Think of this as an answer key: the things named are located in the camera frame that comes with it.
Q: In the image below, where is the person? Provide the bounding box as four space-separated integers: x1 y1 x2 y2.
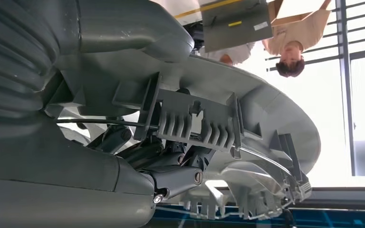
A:
262 0 333 78
198 42 256 66

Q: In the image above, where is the grey laptop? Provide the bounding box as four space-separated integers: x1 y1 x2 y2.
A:
200 0 273 53

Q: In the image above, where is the brown cardboard box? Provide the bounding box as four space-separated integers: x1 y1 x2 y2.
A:
267 0 328 28

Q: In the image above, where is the dark window frame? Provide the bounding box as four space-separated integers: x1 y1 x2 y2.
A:
264 0 365 177

